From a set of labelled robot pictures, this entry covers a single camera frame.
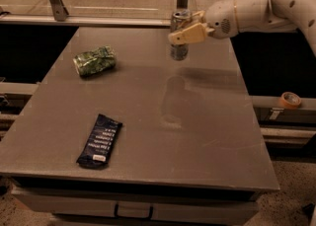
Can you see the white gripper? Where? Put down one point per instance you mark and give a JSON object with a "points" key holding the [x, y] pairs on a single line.
{"points": [[219, 19]]}

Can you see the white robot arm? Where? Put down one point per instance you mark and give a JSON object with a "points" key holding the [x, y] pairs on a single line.
{"points": [[270, 16]]}

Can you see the black drawer handle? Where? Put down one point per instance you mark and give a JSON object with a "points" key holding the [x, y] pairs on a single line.
{"points": [[133, 211]]}

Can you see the crushed green can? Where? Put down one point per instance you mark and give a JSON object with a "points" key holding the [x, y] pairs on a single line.
{"points": [[94, 61]]}

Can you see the silver redbull can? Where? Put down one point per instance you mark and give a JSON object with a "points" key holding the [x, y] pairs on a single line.
{"points": [[180, 19]]}

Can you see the orange tape roll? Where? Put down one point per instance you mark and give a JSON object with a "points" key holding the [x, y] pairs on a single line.
{"points": [[290, 100]]}

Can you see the white table drawer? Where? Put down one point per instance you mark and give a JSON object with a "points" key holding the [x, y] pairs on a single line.
{"points": [[87, 208]]}

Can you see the dark blue snack bar wrapper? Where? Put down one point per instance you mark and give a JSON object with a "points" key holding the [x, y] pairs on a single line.
{"points": [[100, 143]]}

